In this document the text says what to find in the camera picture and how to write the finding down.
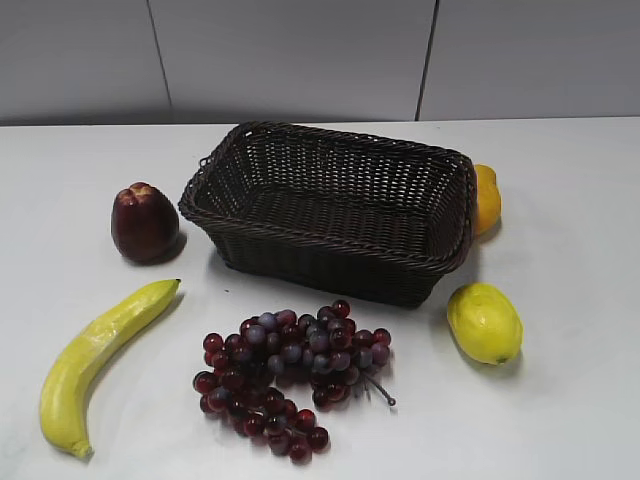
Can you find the red grape bunch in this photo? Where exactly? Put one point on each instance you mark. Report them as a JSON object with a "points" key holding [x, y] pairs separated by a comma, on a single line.
{"points": [[327, 351]]}

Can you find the yellow lemon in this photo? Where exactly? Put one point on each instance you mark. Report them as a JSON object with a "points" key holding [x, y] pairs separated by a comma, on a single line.
{"points": [[485, 324]]}

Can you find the yellow banana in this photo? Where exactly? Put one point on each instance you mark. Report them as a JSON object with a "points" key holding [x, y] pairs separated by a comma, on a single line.
{"points": [[65, 391]]}

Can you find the black woven basket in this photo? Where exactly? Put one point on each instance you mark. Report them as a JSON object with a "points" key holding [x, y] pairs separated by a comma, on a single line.
{"points": [[360, 215]]}

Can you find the orange yellow fruit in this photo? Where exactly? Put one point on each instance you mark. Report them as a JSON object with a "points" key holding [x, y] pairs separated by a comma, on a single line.
{"points": [[489, 202]]}

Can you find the dark red apple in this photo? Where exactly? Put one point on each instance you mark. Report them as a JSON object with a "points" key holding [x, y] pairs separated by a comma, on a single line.
{"points": [[144, 223]]}

